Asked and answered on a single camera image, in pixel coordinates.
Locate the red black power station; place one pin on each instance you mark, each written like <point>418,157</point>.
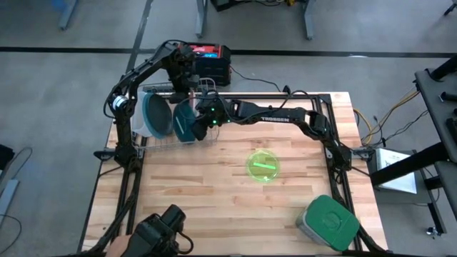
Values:
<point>218,68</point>

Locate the light blue geometric plate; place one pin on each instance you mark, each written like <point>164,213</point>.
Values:
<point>145,114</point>

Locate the green lidded container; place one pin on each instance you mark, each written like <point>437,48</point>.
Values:
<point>328,221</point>

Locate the black chair leg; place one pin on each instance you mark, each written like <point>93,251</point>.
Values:
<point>451,7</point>

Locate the black rounded object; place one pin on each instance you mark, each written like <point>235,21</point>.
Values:
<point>157,232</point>

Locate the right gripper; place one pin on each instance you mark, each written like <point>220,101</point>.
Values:
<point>210,114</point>

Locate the black aluminium rig frame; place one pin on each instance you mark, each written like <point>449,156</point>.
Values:
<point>332,107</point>

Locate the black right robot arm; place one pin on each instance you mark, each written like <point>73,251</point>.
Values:
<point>285,118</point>

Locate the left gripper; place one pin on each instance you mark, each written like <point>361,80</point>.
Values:
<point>183,69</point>

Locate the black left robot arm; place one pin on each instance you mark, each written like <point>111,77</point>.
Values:
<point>123,107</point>

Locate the person's hand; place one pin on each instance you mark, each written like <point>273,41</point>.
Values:
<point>118,246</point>

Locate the green utensil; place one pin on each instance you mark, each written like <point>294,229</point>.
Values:
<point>264,166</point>

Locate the grey desk leg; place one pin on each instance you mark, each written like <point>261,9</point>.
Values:
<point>68,14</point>

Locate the black side table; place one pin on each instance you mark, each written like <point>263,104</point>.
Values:
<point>435,107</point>

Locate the translucent plastic utensil caddy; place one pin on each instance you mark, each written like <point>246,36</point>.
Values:
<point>137,123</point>

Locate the white paper booklet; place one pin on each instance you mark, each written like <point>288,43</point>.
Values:
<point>396,171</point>

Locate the black computer case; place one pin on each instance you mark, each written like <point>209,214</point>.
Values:
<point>5,155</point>

